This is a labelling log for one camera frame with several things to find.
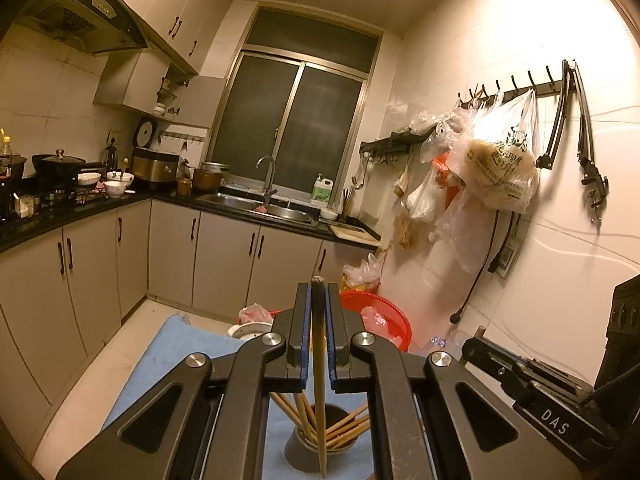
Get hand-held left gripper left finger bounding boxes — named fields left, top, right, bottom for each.
left=57, top=282, right=313, bottom=480

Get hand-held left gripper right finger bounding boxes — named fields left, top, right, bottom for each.
left=324, top=282, right=583, bottom=480

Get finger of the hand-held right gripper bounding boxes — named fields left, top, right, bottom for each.
left=460, top=335, right=532, bottom=397

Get long brown wooden chopstick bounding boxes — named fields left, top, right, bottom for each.
left=310, top=276, right=328, bottom=477

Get bunch of wooden chopsticks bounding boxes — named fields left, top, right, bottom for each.
left=270, top=392, right=371, bottom=450

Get dark grey chopstick holder cup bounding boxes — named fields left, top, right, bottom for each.
left=285, top=400, right=373, bottom=474

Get crumpled clear plastic bag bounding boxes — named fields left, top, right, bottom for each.
left=360, top=307, right=407, bottom=349

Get pink plastic bag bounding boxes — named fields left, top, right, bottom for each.
left=237, top=303, right=275, bottom=326

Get white metal steamer pot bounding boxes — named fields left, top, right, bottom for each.
left=227, top=321, right=274, bottom=344

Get red plastic basket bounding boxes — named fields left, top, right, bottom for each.
left=339, top=290, right=412, bottom=354

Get white yellow plastic bag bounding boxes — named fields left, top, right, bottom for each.
left=342, top=254, right=384, bottom=294

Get wooden cutting board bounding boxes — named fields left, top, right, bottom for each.
left=329, top=223, right=382, bottom=247

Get grey base cabinets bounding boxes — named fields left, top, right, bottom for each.
left=0, top=197, right=382, bottom=411

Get large empty clear plastic bag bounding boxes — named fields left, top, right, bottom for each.
left=433, top=180, right=494, bottom=274

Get clear bag with brown contents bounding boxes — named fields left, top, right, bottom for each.
left=392, top=165, right=426, bottom=252

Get blue table mat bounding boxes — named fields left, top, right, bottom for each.
left=100, top=315, right=381, bottom=480

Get white green detergent bottle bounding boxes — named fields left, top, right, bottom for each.
left=309, top=173, right=335, bottom=207

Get stainless steel sink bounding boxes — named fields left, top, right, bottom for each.
left=199, top=192, right=317, bottom=224

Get hanging metal ladle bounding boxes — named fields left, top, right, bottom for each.
left=352, top=157, right=371, bottom=191

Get chrome faucet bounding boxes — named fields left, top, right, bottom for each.
left=255, top=155, right=279, bottom=206

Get brown cooking pot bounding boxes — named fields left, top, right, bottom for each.
left=192, top=161, right=231, bottom=193

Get clear bag of flatbread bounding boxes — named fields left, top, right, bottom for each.
left=450, top=89, right=542, bottom=214

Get orange plastic bag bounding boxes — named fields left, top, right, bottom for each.
left=432, top=154, right=461, bottom=202

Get brown glass jar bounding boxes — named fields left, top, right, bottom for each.
left=177, top=160, right=194, bottom=197

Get kitchen window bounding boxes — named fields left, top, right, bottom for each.
left=207, top=4, right=384, bottom=202

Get silver rice cooker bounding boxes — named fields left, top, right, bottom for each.
left=130, top=147, right=180, bottom=184

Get black square kitchen scale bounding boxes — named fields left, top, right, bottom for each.
left=135, top=116, right=161, bottom=149

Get black kitchen countertop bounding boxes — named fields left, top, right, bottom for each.
left=0, top=189, right=382, bottom=257

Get gas stove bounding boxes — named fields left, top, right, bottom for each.
left=30, top=175, right=109, bottom=207

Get small open shelf cabinet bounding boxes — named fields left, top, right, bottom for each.
left=92, top=52, right=196, bottom=129

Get black frying pan with lid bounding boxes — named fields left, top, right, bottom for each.
left=32, top=148, right=106, bottom=179

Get seasoning jars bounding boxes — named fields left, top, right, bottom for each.
left=12, top=192, right=41, bottom=219

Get black wok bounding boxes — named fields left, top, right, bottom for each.
left=0, top=155, right=27, bottom=181

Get yellow cooking oil bottle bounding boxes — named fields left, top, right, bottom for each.
left=0, top=129, right=14, bottom=179

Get black range hood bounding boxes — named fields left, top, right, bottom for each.
left=15, top=0, right=151, bottom=57

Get black cable with plug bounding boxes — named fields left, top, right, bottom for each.
left=449, top=211, right=502, bottom=324

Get wall socket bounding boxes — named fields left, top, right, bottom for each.
left=487, top=240, right=519, bottom=279

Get black wall shelf rack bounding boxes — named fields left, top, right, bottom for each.
left=359, top=127, right=441, bottom=166

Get wall utensil hook rail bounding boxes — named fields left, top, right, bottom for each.
left=158, top=130, right=206, bottom=145

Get black wall hook rail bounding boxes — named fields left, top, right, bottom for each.
left=457, top=62, right=571, bottom=109

